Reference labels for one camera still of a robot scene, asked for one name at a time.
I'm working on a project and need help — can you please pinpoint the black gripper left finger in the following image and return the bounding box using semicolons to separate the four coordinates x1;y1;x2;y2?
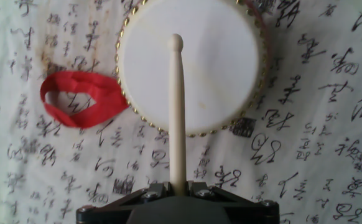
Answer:
75;182;170;224

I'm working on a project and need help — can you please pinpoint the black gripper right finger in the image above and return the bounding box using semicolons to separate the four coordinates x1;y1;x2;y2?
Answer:
187;180;281;224

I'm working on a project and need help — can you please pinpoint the light wooden drumstick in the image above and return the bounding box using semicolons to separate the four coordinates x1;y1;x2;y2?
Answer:
167;33;188;197

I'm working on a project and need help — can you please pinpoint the red drum with white head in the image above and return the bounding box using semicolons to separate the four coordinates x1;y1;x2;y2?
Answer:
114;0;271;138

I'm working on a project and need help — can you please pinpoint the beige calligraphy print cloth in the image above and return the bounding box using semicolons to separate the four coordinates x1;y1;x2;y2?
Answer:
0;0;362;224

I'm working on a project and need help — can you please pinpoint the red ribbon strap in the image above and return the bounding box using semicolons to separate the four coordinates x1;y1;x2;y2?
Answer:
39;70;129;129

